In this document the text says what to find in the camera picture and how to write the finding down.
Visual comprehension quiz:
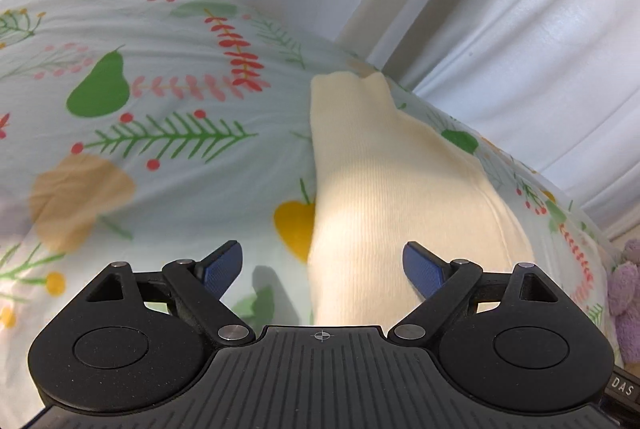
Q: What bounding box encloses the white sheer curtain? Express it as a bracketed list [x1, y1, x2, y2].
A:
[0, 0, 640, 242]

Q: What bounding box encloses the purple plush toy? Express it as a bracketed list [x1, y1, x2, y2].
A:
[604, 239, 640, 366]

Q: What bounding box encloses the leaf and fruit printed bedsheet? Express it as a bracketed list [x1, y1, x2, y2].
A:
[0, 0, 624, 429]

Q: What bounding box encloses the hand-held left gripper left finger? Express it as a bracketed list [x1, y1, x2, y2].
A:
[84, 239, 257, 347]

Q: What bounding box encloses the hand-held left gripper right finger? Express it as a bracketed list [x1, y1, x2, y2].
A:
[389, 240, 555, 348]

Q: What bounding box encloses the cream knit sweater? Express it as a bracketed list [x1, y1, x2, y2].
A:
[307, 70, 539, 328]

